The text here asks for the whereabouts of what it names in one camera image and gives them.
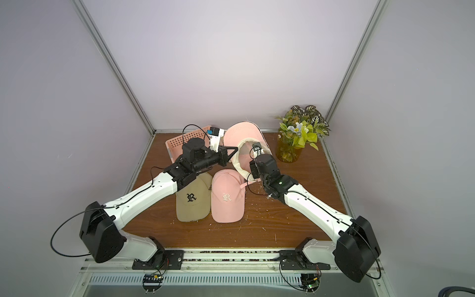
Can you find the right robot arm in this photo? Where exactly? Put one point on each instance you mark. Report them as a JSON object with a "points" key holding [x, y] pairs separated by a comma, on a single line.
{"points": [[357, 248]]}

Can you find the left circuit board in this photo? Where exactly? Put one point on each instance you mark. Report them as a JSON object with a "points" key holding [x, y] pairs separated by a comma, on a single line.
{"points": [[151, 282]]}

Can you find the pink plastic basket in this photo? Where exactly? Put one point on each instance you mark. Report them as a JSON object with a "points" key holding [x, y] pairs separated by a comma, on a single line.
{"points": [[174, 145]]}

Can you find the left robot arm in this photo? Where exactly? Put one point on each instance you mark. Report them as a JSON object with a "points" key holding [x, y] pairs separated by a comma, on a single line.
{"points": [[102, 225]]}

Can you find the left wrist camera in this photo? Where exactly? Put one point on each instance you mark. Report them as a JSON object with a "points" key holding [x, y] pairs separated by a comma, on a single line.
{"points": [[215, 135]]}

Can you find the beige baseball cap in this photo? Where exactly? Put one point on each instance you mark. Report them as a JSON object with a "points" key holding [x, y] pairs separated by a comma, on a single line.
{"points": [[193, 202]]}

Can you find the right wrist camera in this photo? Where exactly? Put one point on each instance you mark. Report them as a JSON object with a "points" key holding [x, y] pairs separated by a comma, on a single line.
{"points": [[256, 150]]}

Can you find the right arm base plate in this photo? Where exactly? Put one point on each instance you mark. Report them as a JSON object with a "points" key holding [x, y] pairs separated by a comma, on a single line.
{"points": [[293, 260]]}

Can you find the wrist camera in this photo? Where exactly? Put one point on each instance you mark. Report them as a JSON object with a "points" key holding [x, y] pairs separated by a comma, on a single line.
{"points": [[215, 135], [256, 150]]}

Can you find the right circuit board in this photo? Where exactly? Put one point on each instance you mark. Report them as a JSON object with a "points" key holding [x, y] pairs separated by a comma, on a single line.
{"points": [[310, 282]]}

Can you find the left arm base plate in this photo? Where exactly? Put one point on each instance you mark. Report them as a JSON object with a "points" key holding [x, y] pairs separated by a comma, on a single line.
{"points": [[174, 260]]}

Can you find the artificial green plant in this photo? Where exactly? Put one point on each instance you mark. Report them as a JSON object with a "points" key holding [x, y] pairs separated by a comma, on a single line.
{"points": [[302, 126]]}

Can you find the circuit board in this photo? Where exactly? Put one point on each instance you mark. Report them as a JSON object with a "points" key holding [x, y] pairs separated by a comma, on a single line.
{"points": [[151, 282], [310, 282]]}

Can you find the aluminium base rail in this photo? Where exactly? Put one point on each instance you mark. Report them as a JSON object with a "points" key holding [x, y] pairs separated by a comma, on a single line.
{"points": [[241, 272]]}

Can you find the pink baseball cap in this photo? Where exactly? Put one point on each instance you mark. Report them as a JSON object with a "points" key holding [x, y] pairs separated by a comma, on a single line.
{"points": [[244, 135], [228, 196]]}

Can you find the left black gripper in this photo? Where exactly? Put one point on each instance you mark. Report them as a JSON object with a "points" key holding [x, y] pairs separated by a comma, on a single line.
{"points": [[221, 158]]}

